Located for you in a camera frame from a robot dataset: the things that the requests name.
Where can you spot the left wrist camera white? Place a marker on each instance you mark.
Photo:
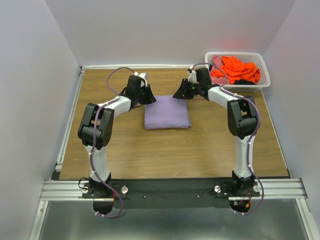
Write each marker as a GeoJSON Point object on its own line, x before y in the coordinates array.
{"type": "Point", "coordinates": [144, 78]}

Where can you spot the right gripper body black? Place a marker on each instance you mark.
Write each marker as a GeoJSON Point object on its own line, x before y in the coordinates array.
{"type": "Point", "coordinates": [195, 87]}

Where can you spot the orange t shirt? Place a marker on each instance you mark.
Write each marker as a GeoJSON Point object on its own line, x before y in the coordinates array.
{"type": "Point", "coordinates": [235, 61]}

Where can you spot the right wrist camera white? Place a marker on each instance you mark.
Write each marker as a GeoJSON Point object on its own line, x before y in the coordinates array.
{"type": "Point", "coordinates": [192, 78]}

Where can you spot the white plastic laundry basket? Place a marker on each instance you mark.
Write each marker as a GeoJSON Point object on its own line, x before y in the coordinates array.
{"type": "Point", "coordinates": [245, 57]}

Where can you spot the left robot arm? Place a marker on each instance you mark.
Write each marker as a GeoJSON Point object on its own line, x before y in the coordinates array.
{"type": "Point", "coordinates": [96, 126]}

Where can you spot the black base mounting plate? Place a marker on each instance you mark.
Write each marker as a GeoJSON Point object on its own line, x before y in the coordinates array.
{"type": "Point", "coordinates": [116, 202]}

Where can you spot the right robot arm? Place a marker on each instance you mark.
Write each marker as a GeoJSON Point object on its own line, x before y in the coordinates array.
{"type": "Point", "coordinates": [243, 120]}

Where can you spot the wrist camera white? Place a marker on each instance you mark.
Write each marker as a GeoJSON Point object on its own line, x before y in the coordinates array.
{"type": "Point", "coordinates": [144, 78]}
{"type": "Point", "coordinates": [192, 78]}

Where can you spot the pink t shirt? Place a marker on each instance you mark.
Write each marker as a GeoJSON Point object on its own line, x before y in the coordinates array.
{"type": "Point", "coordinates": [217, 77]}

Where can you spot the aluminium frame rail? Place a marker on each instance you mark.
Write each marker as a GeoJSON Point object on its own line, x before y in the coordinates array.
{"type": "Point", "coordinates": [268, 188]}

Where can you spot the purple t shirt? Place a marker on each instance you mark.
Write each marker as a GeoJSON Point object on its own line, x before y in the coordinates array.
{"type": "Point", "coordinates": [167, 113]}

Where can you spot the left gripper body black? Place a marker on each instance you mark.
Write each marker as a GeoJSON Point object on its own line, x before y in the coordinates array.
{"type": "Point", "coordinates": [140, 95]}

